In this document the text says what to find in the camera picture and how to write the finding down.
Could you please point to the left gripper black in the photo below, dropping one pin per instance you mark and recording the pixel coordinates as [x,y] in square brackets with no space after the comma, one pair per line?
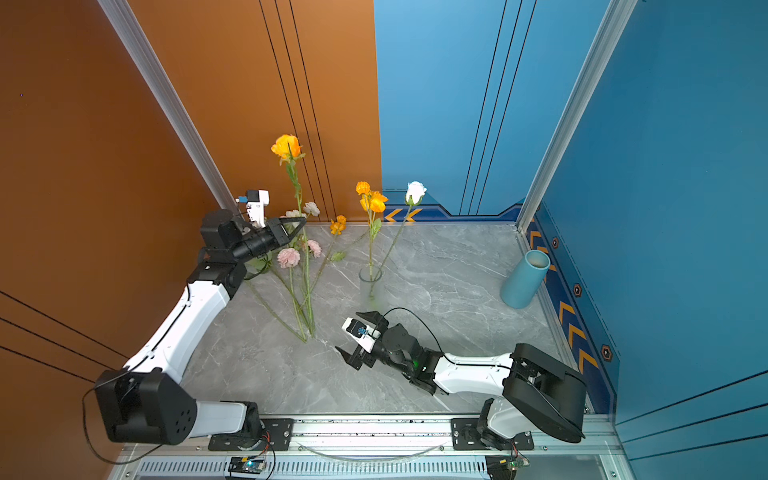
[276,233]

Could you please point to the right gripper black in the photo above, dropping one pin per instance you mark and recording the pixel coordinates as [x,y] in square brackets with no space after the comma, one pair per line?
[361,357]

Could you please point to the clear ribbed glass vase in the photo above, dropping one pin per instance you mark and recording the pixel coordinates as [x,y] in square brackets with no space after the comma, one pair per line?
[371,288]

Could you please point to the large orange rose stem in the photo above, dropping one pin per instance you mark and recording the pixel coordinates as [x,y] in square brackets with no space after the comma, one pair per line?
[289,151]

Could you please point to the small orange flower sprig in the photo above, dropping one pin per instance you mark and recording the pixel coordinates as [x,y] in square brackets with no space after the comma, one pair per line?
[374,204]

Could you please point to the white rose stem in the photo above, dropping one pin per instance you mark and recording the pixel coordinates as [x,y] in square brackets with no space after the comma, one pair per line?
[414,196]

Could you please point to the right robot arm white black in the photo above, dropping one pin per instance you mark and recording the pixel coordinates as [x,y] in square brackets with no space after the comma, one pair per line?
[526,389]

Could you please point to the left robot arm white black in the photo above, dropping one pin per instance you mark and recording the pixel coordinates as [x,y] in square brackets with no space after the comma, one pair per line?
[144,402]

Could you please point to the teal cylinder vase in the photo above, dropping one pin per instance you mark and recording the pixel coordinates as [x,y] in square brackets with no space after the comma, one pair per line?
[523,283]

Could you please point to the pink carnation flower stem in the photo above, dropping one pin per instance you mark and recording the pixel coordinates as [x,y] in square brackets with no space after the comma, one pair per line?
[289,260]

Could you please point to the pale pink flower spray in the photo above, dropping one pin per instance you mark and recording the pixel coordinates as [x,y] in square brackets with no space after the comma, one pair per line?
[302,240]

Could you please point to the orange poppy stem on table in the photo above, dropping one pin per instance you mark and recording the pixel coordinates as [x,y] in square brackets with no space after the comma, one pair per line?
[326,256]

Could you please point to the left circuit board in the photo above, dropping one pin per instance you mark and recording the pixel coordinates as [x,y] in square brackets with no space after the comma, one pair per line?
[246,468]

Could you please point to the circuit board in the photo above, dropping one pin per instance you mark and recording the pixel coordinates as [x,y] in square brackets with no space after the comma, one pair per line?
[246,468]
[505,467]

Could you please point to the right circuit board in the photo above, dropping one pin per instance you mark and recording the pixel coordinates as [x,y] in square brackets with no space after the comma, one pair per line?
[505,467]

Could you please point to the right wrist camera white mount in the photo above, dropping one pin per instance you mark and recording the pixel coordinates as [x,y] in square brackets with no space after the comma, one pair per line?
[364,335]

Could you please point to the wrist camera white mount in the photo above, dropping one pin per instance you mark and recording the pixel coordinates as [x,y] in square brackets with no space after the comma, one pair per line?
[364,335]
[255,202]

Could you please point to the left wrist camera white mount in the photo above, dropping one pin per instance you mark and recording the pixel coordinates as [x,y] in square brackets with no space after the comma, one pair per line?
[255,202]

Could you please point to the aluminium front rail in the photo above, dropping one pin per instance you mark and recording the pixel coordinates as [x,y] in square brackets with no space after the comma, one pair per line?
[390,435]

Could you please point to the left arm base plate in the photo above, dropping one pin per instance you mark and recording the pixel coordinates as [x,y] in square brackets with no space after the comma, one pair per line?
[272,434]

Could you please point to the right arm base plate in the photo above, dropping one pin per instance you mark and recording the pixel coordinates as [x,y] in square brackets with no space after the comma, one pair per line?
[467,435]

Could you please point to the left aluminium corner post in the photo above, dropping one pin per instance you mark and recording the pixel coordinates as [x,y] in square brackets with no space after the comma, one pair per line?
[127,27]

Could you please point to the aluminium corner post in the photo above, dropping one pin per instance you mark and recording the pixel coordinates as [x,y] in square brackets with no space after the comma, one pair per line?
[607,37]
[127,27]

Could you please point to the right aluminium corner post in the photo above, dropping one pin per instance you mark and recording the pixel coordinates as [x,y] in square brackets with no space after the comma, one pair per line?
[607,37]

